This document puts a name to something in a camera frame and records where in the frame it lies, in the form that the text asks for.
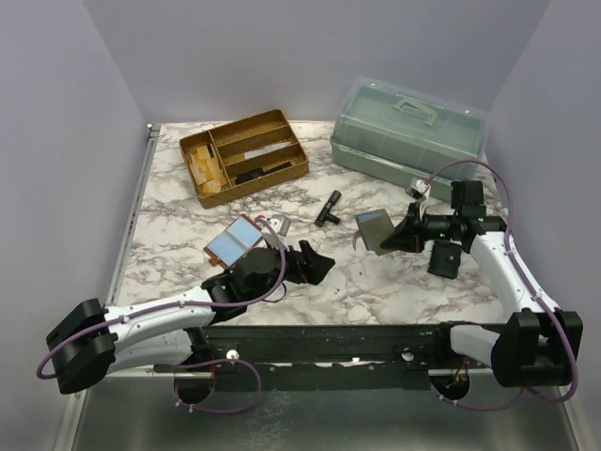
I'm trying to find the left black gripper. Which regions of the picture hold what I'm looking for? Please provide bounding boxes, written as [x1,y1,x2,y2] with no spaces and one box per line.
[247,239,334,304]

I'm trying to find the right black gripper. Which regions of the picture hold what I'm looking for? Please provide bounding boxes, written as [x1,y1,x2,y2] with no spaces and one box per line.
[382,201,461,254]

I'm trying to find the grey card holder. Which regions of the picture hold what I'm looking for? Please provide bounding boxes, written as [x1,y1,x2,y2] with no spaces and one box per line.
[352,209,394,256]

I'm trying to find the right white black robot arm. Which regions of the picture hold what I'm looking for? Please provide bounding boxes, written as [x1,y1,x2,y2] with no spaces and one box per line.
[381,179,583,387]

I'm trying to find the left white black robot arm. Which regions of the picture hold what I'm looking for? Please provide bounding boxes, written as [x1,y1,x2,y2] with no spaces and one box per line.
[37,241,335,395]

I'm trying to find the brown blue open card holder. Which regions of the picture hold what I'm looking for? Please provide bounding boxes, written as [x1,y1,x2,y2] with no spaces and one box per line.
[203,214,263,269]

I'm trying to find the white card in tray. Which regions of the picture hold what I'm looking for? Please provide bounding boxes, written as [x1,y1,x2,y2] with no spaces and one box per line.
[244,141,292,160]

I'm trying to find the black T-shaped tool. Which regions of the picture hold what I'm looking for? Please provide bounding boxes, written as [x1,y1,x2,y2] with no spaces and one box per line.
[314,190,342,227]

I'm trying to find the black item in tray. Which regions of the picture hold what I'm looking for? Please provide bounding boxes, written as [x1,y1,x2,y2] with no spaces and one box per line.
[235,162,292,184]

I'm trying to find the green clear-lid storage box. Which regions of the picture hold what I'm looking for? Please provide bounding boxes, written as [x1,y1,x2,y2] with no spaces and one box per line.
[331,77,489,187]

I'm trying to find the brown woven organizer tray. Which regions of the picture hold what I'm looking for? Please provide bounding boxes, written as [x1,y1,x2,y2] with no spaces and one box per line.
[179,109,309,209]

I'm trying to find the yellow packets in tray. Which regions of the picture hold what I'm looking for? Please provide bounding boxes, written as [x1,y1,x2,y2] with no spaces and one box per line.
[190,145,227,194]

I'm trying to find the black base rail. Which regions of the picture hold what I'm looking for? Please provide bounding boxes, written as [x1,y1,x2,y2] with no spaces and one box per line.
[154,321,499,394]

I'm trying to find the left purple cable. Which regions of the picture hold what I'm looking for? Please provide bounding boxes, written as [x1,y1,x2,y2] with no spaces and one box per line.
[37,215,290,414]

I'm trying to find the purple cable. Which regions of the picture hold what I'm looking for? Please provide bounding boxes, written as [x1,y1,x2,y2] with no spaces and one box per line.
[37,215,290,414]
[424,158,581,412]

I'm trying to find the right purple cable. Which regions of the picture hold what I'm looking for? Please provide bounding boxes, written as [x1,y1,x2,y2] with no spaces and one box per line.
[424,158,581,412]

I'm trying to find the aluminium side rail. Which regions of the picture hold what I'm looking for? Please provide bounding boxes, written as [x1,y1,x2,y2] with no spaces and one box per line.
[101,124,162,307]

